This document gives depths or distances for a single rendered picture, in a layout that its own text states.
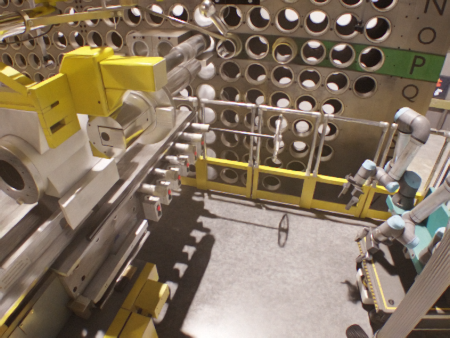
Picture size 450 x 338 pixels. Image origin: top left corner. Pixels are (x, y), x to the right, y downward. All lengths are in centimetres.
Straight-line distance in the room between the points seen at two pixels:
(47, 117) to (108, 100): 23
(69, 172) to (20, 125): 30
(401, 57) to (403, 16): 38
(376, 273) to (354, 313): 36
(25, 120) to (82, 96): 24
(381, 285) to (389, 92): 196
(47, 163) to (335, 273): 218
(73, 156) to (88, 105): 31
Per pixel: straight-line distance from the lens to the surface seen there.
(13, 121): 140
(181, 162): 212
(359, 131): 357
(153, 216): 204
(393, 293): 229
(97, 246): 175
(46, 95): 124
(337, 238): 291
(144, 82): 113
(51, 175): 143
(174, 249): 269
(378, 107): 348
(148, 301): 173
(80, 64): 125
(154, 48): 326
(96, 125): 137
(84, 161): 155
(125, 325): 170
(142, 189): 192
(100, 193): 157
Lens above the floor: 205
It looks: 35 degrees down
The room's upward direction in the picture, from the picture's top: straight up
